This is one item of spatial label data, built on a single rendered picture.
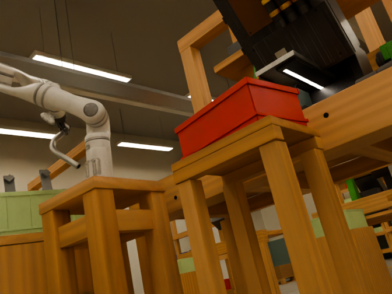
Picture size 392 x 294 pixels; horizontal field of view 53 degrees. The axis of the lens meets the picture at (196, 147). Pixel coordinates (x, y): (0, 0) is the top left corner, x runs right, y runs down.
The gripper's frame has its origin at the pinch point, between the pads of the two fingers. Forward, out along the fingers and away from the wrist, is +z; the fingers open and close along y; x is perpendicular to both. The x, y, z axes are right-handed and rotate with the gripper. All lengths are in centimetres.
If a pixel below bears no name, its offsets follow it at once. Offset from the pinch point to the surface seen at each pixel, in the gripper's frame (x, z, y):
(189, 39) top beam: -94, -13, -11
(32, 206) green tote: 43, -23, -40
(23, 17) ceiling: -182, 182, 360
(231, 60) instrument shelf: -74, -32, -54
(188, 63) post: -84, -5, -19
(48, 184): 26.4, 1.5, -19.2
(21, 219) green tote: 50, -23, -42
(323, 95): -57, -54, -108
